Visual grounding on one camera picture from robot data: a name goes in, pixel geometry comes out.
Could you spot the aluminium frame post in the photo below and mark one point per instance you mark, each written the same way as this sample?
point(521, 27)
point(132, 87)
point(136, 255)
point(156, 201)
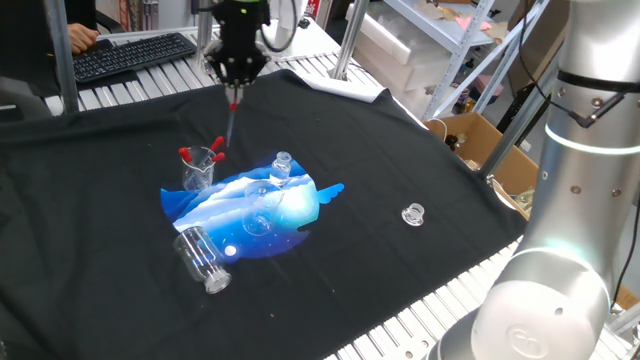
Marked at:
point(350, 40)
point(62, 60)
point(520, 125)
point(201, 25)

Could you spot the white storage crate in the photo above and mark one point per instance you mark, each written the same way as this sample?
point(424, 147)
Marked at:
point(395, 35)
point(390, 75)

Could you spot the person's hand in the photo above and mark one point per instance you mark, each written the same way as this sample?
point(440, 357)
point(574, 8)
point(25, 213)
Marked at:
point(82, 37)

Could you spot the white metal shelf rack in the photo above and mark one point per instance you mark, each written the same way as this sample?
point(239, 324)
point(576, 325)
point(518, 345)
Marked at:
point(450, 35)

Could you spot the clear glass jar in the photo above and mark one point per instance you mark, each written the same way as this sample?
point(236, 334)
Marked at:
point(200, 255)

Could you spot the small glass beaker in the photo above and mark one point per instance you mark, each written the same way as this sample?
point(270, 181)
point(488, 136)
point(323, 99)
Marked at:
point(192, 180)

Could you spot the pink box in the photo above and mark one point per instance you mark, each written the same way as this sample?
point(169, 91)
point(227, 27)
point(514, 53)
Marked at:
point(487, 85)

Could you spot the grey plastic bag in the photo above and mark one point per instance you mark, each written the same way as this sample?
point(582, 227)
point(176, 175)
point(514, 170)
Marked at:
point(525, 202)

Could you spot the black cloth with blue print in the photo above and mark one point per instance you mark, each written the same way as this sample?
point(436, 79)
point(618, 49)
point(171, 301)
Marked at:
point(375, 160)

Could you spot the pink paper sheet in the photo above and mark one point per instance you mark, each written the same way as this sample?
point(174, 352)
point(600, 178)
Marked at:
point(470, 23)

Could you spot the small glass vial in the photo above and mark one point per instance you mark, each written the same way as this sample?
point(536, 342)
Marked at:
point(280, 172)

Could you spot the brown cardboard box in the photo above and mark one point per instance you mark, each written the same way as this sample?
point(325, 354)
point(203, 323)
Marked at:
point(480, 135)

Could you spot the large glass beaker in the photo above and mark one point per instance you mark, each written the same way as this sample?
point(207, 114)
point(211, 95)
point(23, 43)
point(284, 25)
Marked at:
point(260, 220)

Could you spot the black office chair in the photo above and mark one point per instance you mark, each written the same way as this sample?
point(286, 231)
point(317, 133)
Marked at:
point(107, 20)

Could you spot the black case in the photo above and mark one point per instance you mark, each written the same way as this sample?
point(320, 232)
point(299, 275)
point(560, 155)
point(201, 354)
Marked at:
point(507, 117)

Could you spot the black computer keyboard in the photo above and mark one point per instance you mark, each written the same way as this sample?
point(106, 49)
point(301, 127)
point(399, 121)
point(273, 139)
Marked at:
point(135, 55)

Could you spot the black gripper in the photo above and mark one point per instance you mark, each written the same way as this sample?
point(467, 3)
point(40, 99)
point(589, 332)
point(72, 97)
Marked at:
point(242, 27)

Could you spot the clear glass stopper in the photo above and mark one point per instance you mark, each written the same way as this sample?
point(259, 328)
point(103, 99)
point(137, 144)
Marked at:
point(413, 215)

